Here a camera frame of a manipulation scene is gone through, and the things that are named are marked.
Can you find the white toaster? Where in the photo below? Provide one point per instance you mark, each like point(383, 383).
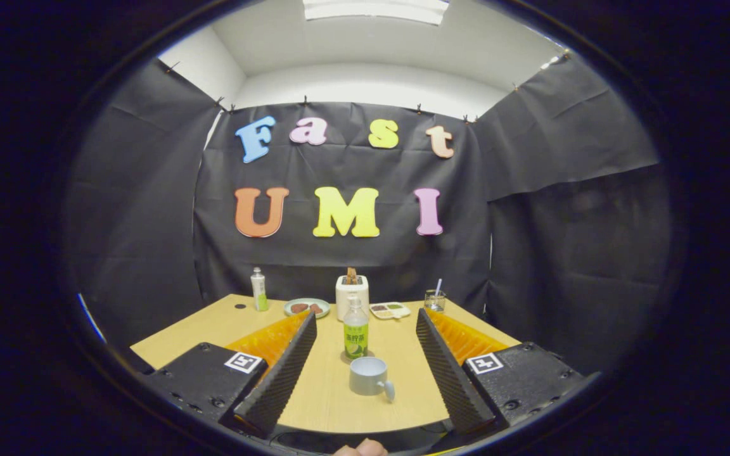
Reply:
point(347, 297)

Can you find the light grey cup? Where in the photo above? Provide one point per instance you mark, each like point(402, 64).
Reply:
point(367, 378)

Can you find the black backdrop cloth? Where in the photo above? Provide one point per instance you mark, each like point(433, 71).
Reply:
point(339, 253)

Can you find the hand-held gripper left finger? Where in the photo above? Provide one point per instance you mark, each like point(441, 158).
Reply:
point(286, 377)

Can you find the slim white green bottle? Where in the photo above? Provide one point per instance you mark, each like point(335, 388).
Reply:
point(258, 291)

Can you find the green plate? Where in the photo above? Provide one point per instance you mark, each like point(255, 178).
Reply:
point(307, 315)

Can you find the toast slice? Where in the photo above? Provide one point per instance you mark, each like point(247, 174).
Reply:
point(352, 276)

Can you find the ceiling light panel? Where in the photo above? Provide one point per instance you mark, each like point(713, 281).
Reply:
point(374, 9)

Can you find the white divided tray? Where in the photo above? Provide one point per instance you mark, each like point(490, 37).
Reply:
point(390, 310)

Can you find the clear juice bottle green label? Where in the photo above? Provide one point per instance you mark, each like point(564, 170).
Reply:
point(356, 341)

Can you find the wooden table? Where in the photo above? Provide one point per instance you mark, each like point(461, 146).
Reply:
point(320, 405)

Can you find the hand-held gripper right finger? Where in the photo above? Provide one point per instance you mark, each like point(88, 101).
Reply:
point(447, 377)

